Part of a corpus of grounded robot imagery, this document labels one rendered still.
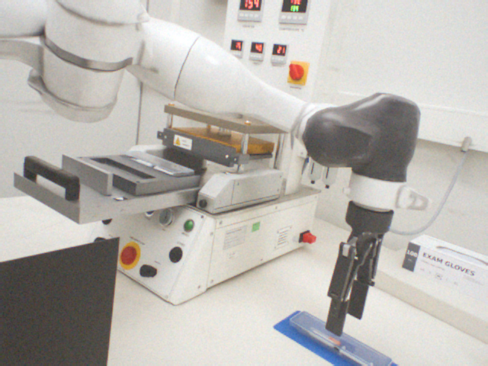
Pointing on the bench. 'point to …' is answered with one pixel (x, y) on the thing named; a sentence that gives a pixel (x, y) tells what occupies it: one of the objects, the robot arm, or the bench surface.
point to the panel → (153, 245)
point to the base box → (242, 244)
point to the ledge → (431, 296)
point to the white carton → (448, 265)
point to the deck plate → (249, 205)
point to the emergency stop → (128, 255)
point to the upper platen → (262, 147)
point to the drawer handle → (71, 183)
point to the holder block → (139, 176)
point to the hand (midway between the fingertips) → (346, 310)
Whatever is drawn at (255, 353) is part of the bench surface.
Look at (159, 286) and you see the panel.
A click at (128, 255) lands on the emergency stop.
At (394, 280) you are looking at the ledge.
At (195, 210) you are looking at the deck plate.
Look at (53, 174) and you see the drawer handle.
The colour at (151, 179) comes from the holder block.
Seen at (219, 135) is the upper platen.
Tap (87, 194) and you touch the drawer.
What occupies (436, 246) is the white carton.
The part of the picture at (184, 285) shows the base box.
